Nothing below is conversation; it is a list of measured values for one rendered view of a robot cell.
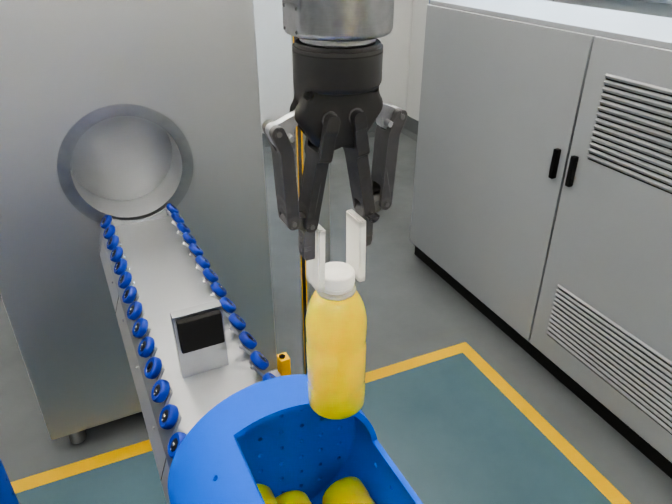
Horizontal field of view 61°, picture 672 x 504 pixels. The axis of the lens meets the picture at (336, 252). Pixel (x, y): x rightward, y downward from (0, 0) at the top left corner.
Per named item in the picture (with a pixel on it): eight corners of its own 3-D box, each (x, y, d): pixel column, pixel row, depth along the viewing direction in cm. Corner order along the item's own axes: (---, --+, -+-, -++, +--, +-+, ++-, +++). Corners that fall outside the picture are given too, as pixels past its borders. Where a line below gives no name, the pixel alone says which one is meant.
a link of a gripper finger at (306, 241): (316, 211, 52) (286, 217, 51) (315, 258, 55) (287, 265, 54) (309, 205, 54) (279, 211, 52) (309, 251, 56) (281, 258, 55)
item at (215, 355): (225, 358, 124) (218, 299, 116) (231, 369, 121) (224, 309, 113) (180, 371, 120) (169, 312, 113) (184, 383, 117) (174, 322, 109)
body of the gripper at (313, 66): (361, 27, 51) (358, 127, 56) (272, 33, 48) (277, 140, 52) (406, 41, 45) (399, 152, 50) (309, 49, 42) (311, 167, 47)
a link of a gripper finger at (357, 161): (330, 103, 51) (344, 98, 52) (350, 208, 58) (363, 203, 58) (351, 115, 48) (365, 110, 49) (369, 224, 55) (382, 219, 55)
